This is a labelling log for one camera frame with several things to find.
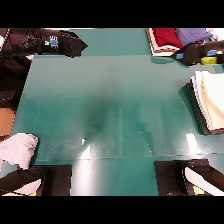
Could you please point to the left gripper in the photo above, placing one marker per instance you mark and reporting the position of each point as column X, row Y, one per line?
column 71, row 43

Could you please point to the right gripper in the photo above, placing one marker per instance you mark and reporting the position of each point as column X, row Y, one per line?
column 190, row 54

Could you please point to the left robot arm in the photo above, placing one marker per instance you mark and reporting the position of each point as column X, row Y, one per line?
column 26, row 41

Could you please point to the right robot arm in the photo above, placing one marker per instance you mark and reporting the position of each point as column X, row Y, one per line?
column 170, row 178

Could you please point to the purple garment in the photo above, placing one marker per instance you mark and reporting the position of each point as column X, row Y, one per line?
column 191, row 35

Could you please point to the red garment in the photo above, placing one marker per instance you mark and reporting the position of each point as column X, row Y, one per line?
column 166, row 36

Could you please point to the heap of clothes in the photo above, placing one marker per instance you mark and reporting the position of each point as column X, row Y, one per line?
column 160, row 51

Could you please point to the pale pink garment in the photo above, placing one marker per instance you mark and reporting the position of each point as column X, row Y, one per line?
column 30, row 57

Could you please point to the black garment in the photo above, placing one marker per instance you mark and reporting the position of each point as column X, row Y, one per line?
column 11, row 80

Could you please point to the white fluffy garment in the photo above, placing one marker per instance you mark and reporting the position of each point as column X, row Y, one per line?
column 18, row 148

